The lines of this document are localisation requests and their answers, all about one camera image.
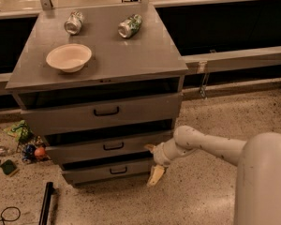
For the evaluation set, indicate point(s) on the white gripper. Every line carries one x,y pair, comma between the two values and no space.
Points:
160,155

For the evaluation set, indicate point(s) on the grey bottom drawer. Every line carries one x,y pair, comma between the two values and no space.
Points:
108,168

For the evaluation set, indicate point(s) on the grey drawer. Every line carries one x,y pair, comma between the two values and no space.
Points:
81,151
104,114
108,168

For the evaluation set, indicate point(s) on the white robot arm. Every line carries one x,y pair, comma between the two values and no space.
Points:
258,162

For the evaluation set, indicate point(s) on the grey drawer cabinet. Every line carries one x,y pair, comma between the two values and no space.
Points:
144,65

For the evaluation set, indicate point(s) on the grey middle drawer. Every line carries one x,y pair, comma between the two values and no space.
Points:
81,151

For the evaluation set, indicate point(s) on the grey top drawer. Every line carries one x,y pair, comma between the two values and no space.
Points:
104,114

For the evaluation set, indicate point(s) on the black bar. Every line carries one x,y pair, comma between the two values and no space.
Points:
49,190

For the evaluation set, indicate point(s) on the orange fruit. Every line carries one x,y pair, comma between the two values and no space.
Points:
40,153

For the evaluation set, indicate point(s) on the blue can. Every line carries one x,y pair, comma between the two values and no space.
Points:
28,154

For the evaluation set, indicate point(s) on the white paper bowl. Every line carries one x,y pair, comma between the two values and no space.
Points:
69,58

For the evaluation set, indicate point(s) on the green soda can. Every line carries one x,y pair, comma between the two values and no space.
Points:
130,26

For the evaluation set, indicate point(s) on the green yellow sponge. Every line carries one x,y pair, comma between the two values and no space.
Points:
9,168

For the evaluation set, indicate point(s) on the clear plastic bottle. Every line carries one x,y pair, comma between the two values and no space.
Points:
4,151

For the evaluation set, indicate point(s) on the silver crushed can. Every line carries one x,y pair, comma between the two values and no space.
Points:
74,22

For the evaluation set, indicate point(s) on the grey metal rail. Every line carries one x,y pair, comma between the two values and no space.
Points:
233,60

